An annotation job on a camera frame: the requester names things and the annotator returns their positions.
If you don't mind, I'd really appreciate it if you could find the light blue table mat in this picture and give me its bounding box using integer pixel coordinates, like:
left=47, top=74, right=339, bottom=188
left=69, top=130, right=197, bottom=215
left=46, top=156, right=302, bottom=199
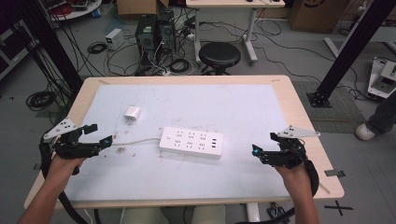
left=64, top=83, right=292, bottom=202

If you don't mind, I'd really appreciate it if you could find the black round stool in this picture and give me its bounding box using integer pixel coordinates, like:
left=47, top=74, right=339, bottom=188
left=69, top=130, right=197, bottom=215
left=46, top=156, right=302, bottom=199
left=198, top=41, right=242, bottom=77

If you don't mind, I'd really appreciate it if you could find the small black device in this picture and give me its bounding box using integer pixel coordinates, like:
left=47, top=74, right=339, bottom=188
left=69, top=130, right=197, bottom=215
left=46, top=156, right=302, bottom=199
left=266, top=202, right=287, bottom=221

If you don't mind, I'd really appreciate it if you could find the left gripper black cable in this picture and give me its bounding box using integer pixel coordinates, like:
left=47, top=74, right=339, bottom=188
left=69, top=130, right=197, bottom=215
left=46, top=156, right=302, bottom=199
left=38, top=142, right=90, bottom=224

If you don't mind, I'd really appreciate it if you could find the wooden table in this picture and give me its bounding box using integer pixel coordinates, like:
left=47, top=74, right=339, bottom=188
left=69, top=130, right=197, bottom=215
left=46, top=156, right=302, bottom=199
left=23, top=74, right=346, bottom=210

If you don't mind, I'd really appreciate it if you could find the white power strip cable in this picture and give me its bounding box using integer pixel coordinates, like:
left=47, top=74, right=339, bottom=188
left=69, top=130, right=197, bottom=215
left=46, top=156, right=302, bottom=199
left=111, top=137, right=163, bottom=147

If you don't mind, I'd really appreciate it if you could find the white desk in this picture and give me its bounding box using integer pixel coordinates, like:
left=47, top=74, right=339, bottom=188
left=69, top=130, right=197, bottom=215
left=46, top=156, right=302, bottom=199
left=185, top=0, right=286, bottom=65

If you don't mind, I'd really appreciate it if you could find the white power strip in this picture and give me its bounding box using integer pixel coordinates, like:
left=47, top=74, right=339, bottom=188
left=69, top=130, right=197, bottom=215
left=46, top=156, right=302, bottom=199
left=158, top=126, right=225, bottom=161

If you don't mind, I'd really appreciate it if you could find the dark floor mat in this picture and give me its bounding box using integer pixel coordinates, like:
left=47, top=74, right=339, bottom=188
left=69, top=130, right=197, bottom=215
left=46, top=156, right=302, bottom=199
left=291, top=79, right=367, bottom=134

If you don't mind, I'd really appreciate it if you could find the black metal stand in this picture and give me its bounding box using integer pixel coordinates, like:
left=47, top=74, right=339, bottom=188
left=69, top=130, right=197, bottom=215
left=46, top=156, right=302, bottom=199
left=305, top=0, right=396, bottom=108
left=11, top=0, right=84, bottom=96

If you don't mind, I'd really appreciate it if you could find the cardboard box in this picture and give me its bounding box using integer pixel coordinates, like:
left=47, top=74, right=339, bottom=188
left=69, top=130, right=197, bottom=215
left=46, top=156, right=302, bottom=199
left=116, top=0, right=170, bottom=17
left=287, top=0, right=350, bottom=34

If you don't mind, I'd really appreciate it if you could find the white metal device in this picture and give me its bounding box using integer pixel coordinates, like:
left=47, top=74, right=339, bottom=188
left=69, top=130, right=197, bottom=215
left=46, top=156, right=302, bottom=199
left=366, top=57, right=396, bottom=100

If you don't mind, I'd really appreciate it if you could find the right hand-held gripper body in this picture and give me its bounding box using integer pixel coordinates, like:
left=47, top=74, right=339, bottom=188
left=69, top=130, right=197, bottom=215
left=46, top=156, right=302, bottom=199
left=261, top=125, right=321, bottom=170

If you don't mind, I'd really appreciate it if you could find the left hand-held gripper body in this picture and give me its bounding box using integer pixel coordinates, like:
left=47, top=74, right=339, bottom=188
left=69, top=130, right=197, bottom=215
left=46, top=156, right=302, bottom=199
left=39, top=117, right=105, bottom=161

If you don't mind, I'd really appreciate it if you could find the person's left hand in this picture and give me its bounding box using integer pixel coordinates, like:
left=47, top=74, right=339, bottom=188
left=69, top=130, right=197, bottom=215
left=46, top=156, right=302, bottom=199
left=45, top=153, right=87, bottom=189

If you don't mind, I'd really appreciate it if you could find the round white table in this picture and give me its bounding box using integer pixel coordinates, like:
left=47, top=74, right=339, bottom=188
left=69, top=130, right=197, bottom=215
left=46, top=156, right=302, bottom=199
left=42, top=0, right=103, bottom=22

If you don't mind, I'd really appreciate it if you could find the person's right hand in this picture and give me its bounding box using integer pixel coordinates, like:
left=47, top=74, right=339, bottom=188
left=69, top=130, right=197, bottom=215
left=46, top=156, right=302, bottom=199
left=275, top=162, right=310, bottom=194

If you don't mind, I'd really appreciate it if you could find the white power supply box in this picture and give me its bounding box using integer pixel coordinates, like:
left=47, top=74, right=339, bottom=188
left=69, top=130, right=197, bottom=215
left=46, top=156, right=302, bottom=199
left=105, top=28, right=126, bottom=51

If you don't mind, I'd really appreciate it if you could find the coiled black cable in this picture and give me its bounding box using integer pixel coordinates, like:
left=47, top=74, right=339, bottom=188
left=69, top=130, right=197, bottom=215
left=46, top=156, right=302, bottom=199
left=169, top=58, right=191, bottom=75
left=86, top=41, right=108, bottom=55
left=25, top=90, right=58, bottom=112

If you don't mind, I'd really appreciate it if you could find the white table leg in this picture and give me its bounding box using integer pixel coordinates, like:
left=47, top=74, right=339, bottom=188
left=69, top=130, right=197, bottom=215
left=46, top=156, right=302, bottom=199
left=246, top=203, right=262, bottom=224

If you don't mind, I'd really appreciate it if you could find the black computer tower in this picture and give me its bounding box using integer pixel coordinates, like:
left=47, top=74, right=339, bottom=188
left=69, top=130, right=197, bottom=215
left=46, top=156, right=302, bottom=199
left=134, top=14, right=159, bottom=65
left=156, top=9, right=177, bottom=54

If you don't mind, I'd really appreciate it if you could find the white charger adapter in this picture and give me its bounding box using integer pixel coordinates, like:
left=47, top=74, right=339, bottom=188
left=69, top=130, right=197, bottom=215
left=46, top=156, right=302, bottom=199
left=123, top=105, right=142, bottom=126

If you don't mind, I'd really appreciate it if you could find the grey equipment rack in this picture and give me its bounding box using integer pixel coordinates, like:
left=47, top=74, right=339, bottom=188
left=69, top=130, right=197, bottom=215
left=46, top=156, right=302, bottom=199
left=0, top=19, right=41, bottom=81

